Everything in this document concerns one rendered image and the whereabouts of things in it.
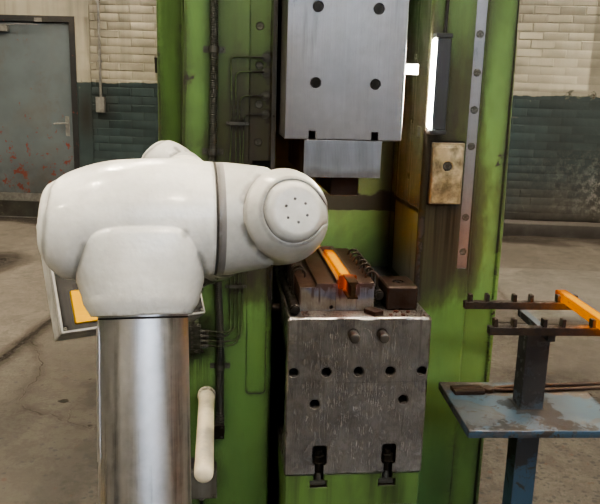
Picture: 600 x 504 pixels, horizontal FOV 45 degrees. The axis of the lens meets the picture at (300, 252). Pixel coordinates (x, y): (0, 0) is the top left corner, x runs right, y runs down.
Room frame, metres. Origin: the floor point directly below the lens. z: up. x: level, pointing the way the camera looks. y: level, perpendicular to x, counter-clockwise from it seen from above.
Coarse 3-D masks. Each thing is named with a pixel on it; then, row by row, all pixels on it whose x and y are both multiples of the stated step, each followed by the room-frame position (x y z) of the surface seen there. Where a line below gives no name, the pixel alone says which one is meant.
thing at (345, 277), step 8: (328, 256) 2.09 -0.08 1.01; (336, 256) 2.10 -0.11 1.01; (336, 264) 2.00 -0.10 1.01; (336, 272) 1.94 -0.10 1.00; (344, 272) 1.91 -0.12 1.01; (344, 280) 1.85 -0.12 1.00; (352, 280) 1.79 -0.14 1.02; (344, 288) 1.84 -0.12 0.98; (352, 288) 1.77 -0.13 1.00; (352, 296) 1.77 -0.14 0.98
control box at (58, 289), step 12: (36, 228) 1.66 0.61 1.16; (48, 276) 1.57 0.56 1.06; (48, 288) 1.58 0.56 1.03; (60, 288) 1.54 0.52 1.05; (72, 288) 1.55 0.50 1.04; (48, 300) 1.59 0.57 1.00; (60, 300) 1.53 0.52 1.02; (60, 312) 1.51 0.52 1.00; (72, 312) 1.53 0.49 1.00; (204, 312) 1.67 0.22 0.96; (60, 324) 1.50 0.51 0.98; (72, 324) 1.51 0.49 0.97; (84, 324) 1.52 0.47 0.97; (96, 324) 1.54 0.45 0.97; (60, 336) 1.51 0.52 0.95; (72, 336) 1.54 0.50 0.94; (84, 336) 1.58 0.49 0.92
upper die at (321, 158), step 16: (288, 144) 2.25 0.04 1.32; (304, 144) 1.85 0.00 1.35; (320, 144) 1.85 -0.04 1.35; (336, 144) 1.86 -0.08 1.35; (352, 144) 1.86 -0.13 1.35; (368, 144) 1.87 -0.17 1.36; (288, 160) 2.24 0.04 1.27; (304, 160) 1.85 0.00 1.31; (320, 160) 1.85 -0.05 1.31; (336, 160) 1.86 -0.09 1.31; (352, 160) 1.86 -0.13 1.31; (368, 160) 1.87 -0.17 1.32; (320, 176) 1.85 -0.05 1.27; (336, 176) 1.86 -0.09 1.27; (352, 176) 1.86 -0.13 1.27; (368, 176) 1.87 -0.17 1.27
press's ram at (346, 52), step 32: (288, 0) 1.84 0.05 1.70; (320, 0) 1.85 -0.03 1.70; (352, 0) 1.86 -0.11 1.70; (384, 0) 1.87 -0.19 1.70; (288, 32) 1.84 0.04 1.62; (320, 32) 1.85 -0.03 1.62; (352, 32) 1.86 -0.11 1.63; (384, 32) 1.87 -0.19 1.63; (288, 64) 1.84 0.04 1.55; (320, 64) 1.85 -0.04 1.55; (352, 64) 1.86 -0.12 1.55; (384, 64) 1.87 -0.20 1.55; (416, 64) 2.07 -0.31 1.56; (288, 96) 1.84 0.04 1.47; (320, 96) 1.85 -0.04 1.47; (352, 96) 1.86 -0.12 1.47; (384, 96) 1.87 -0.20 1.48; (288, 128) 1.84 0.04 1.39; (320, 128) 1.85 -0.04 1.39; (352, 128) 1.86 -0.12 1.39; (384, 128) 1.87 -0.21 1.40
